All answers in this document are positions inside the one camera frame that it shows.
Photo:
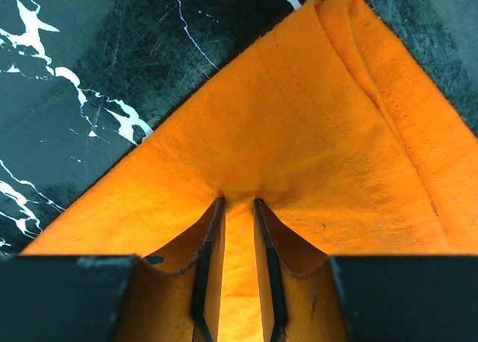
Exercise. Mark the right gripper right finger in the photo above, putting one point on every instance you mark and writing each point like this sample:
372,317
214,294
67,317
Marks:
286,265

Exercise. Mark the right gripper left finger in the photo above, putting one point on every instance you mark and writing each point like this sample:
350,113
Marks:
192,264

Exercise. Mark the orange t shirt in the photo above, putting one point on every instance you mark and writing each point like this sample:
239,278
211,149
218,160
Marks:
330,121

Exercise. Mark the black marble pattern mat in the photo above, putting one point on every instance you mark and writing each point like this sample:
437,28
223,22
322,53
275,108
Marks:
85,81

